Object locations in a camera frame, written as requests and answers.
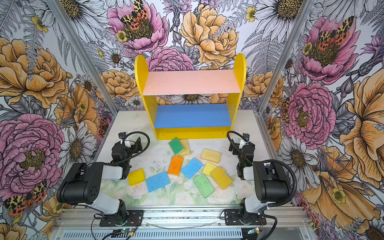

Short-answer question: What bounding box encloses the light yellow sponge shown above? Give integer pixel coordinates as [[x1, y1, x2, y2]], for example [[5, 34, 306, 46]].
[[201, 149, 221, 164]]

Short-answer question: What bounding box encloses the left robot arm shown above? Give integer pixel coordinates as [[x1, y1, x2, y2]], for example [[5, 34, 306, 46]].
[[57, 138, 143, 226]]

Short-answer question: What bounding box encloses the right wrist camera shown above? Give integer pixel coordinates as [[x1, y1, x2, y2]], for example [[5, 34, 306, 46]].
[[243, 134, 250, 143]]

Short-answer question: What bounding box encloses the bright yellow square sponge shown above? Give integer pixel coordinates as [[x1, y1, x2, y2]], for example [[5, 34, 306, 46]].
[[128, 169, 146, 187]]

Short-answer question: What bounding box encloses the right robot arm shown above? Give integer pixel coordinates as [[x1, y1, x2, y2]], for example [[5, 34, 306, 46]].
[[225, 140, 298, 225]]

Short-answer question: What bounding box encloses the blue sponge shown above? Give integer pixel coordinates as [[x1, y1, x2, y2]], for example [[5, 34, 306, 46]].
[[181, 158, 204, 179], [146, 172, 170, 193]]

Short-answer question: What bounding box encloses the blue sponge upper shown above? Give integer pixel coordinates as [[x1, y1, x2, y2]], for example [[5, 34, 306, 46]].
[[181, 158, 204, 179]]

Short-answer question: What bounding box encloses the pale yellow sponge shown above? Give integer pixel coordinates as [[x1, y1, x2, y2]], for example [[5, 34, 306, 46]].
[[179, 139, 191, 157]]

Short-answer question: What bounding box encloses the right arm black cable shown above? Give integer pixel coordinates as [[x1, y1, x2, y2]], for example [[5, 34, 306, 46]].
[[226, 130, 298, 208]]

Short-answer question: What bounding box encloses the light green sponge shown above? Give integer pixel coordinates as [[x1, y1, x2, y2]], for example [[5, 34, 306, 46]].
[[193, 174, 215, 198]]

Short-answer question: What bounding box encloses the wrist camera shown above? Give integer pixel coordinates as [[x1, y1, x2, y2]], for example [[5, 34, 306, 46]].
[[243, 134, 250, 143], [118, 132, 127, 141]]

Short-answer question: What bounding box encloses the dark green scrub sponge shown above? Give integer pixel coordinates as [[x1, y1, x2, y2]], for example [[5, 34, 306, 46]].
[[169, 138, 185, 156]]

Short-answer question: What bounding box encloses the blue sponge lower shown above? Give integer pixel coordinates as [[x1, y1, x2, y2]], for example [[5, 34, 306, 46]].
[[146, 172, 170, 193]]

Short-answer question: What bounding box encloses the aluminium front rail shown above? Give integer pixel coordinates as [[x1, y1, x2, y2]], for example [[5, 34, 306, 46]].
[[50, 205, 316, 240]]

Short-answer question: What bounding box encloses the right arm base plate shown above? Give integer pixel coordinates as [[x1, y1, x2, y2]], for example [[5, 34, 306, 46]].
[[224, 209, 267, 226]]

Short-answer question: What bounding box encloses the golden yellow sponge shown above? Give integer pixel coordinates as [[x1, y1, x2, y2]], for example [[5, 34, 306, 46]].
[[210, 167, 233, 190]]

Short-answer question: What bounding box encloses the yellow shelf unit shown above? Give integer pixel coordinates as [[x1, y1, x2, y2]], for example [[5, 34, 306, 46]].
[[135, 54, 247, 140]]

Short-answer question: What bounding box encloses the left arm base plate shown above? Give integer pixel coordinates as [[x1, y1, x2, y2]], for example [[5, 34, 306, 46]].
[[100, 210, 144, 227]]

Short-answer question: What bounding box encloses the lime yellow sponge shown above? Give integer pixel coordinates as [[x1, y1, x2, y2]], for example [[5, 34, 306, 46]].
[[203, 163, 217, 176]]

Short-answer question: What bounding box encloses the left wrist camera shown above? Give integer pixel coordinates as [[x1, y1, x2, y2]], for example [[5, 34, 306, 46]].
[[118, 132, 127, 141]]

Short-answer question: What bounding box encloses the orange sponge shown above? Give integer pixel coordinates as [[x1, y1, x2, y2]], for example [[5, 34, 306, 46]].
[[168, 156, 184, 176]]

